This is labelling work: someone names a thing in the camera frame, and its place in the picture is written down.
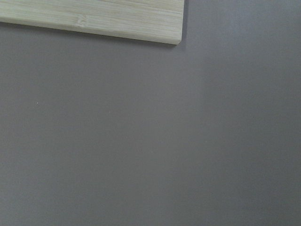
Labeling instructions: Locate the bamboo cutting board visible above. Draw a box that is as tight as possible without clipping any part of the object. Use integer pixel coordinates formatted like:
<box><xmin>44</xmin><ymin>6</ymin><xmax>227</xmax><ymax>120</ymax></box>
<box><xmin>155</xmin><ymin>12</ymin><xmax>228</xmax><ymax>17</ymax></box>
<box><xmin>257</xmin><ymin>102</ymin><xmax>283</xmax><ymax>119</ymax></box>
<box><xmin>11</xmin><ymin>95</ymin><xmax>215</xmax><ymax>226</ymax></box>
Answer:
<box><xmin>0</xmin><ymin>0</ymin><xmax>184</xmax><ymax>45</ymax></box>

